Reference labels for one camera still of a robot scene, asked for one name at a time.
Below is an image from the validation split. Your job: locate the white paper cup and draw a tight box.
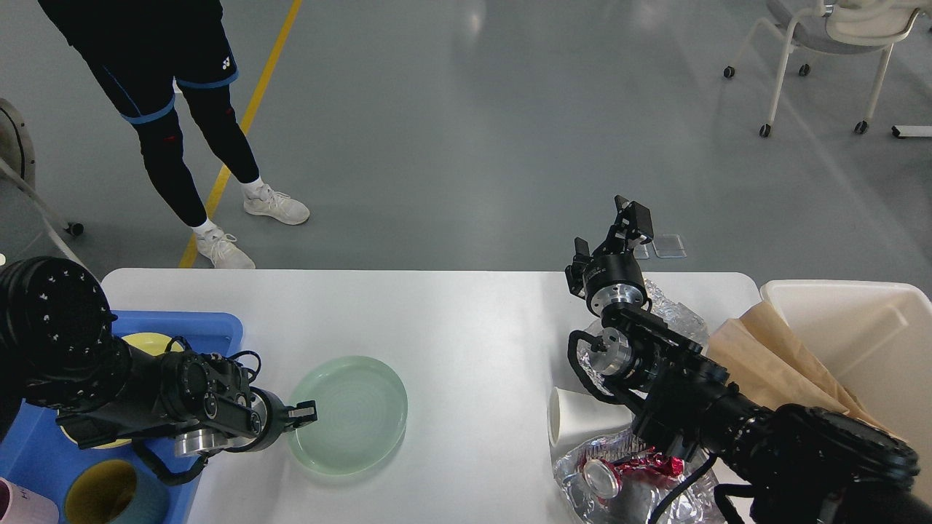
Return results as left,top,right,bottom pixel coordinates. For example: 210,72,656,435
547,387,633,448

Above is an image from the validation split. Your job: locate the white wheeled chair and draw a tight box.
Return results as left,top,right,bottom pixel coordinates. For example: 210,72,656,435
723,1,930,138

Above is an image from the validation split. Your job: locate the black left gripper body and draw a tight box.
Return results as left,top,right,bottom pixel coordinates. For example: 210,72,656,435
173,387,292,457

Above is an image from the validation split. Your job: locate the yellow plate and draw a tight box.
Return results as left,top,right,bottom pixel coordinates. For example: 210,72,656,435
61,332,183,450

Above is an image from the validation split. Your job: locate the person in black clothes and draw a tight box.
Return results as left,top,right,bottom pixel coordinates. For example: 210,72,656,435
40,1,310,271

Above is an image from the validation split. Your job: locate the flat crumpled foil sheet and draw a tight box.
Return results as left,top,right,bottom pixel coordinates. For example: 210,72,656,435
555,429,706,523

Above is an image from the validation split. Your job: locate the teal mug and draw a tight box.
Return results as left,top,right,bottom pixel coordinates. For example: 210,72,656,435
63,460,170,523

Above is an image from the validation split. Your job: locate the crushed red soda can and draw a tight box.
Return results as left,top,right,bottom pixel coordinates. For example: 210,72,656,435
580,450,685,500

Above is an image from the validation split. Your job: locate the pink mug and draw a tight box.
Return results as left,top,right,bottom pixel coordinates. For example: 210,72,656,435
1,477,60,523

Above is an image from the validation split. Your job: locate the white plastic bin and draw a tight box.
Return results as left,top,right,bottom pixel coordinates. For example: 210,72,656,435
760,279,931,503

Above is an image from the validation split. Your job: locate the blue plastic tray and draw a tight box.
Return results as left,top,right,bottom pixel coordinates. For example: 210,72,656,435
1,311,243,507

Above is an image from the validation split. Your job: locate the pale green plate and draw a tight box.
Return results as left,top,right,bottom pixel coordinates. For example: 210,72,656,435
288,355,408,478

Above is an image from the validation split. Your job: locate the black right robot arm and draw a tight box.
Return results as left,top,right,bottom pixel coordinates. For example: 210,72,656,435
564,195,930,523

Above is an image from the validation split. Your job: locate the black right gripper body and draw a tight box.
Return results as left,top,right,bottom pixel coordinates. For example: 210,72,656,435
565,252,649,317

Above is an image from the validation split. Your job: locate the brown paper bag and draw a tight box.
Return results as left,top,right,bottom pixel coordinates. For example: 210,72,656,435
708,301,892,432

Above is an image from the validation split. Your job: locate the crumpled aluminium foil ball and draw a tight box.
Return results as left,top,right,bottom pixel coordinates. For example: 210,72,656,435
576,278,710,398

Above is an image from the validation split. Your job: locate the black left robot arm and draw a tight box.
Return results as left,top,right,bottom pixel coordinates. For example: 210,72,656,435
1,256,317,485

